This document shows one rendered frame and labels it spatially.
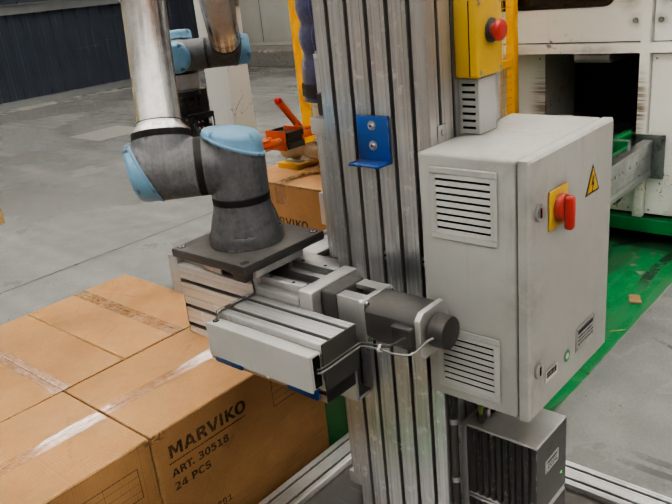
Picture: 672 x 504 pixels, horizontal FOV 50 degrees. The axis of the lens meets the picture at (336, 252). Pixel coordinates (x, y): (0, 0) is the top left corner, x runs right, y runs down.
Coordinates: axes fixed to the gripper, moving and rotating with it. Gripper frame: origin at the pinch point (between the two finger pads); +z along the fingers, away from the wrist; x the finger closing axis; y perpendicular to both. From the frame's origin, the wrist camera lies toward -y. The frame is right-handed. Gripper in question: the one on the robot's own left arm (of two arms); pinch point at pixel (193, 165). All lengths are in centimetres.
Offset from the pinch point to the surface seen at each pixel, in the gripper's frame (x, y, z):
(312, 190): -14.9, 29.4, 13.6
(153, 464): -24, -43, 61
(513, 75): 46, 250, 18
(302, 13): 2, 50, -34
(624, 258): -24, 239, 109
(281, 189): -1.5, 29.2, 15.0
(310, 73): 1, 49, -17
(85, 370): 20, -35, 53
